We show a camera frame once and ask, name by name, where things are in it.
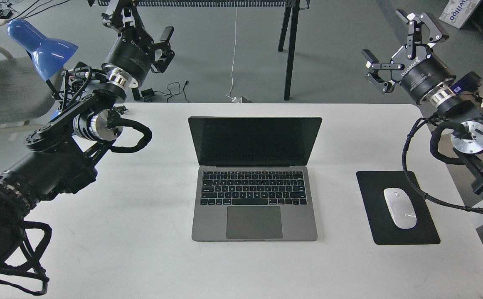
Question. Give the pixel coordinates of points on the blue desk lamp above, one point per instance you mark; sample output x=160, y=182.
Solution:
x=48, y=54

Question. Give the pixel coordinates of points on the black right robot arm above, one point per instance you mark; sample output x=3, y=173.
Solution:
x=458, y=135

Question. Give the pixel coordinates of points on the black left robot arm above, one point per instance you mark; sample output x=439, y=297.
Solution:
x=63, y=153

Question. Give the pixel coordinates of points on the black metal rack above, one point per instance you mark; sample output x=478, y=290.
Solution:
x=288, y=29

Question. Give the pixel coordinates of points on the black power adapter with cable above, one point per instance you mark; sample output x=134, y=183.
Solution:
x=172, y=90

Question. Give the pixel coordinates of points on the grey laptop computer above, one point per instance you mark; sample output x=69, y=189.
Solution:
x=253, y=182

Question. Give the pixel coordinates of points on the white computer mouse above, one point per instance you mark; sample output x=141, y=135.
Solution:
x=400, y=208

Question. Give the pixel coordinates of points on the white cardboard box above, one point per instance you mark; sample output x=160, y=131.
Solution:
x=457, y=12

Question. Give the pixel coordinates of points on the black mouse pad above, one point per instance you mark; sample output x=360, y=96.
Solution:
x=383, y=229

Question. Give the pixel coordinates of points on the grey chair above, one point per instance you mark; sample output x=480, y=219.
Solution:
x=24, y=96

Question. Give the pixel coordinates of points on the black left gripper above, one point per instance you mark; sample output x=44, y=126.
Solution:
x=126, y=53

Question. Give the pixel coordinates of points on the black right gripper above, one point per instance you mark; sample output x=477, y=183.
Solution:
x=419, y=70

